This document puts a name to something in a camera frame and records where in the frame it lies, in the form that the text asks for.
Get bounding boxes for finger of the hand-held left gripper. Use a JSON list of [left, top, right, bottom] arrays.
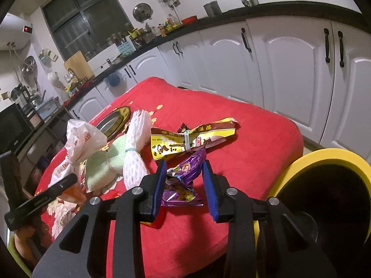
[[48, 174, 79, 200]]

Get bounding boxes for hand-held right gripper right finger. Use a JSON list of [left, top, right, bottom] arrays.
[[202, 160, 338, 278]]

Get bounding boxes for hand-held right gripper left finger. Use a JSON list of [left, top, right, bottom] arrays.
[[32, 160, 169, 278]]

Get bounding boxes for purple snack wrapper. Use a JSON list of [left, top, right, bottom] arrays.
[[161, 146, 207, 207]]

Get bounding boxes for white plastic bag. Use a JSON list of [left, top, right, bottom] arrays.
[[48, 119, 108, 203]]

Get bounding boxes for yellow trash bin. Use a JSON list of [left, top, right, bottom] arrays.
[[252, 148, 371, 278]]

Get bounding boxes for person's left forearm green sleeve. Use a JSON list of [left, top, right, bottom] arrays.
[[7, 234, 33, 278]]

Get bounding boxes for person's left hand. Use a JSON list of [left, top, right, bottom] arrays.
[[14, 225, 42, 267]]

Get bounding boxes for yellow brown snack wrapper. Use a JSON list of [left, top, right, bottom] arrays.
[[150, 117, 241, 161]]

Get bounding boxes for pale green cloth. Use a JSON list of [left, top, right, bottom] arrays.
[[85, 137, 128, 193]]

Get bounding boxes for red floral blanket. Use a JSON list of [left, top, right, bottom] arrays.
[[35, 77, 304, 278]]

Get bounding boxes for white foam fruit net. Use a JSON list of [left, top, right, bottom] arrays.
[[122, 110, 153, 192]]

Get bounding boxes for black microwave oven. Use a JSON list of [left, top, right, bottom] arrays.
[[0, 103, 34, 154]]

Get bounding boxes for light blue box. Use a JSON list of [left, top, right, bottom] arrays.
[[35, 97, 58, 119]]

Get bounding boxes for gold-rimmed metal plate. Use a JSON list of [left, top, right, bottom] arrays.
[[95, 106, 131, 138]]

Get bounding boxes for black blender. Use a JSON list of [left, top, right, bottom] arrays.
[[10, 84, 31, 113]]

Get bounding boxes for metal sink faucet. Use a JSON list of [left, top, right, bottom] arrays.
[[67, 68, 80, 84]]

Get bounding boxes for wooden cutting board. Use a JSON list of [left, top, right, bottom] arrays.
[[63, 51, 95, 82]]

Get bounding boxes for hanging metal pan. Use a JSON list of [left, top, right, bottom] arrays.
[[22, 56, 39, 82]]

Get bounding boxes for white kitchen cabinets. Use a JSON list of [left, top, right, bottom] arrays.
[[68, 16, 371, 165]]

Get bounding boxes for white water heater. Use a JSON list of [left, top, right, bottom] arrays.
[[0, 13, 33, 51]]

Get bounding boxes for group of seasoning bottles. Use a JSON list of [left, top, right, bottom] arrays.
[[157, 13, 182, 35]]

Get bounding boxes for dark kitchen window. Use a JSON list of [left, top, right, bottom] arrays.
[[41, 0, 134, 61]]

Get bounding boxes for hanging metal pot lid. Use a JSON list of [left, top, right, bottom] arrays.
[[133, 2, 154, 22]]

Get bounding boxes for metal canister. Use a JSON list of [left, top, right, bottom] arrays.
[[203, 1, 222, 17]]

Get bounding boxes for black kitchen countertop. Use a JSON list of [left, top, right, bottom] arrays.
[[62, 2, 367, 105]]

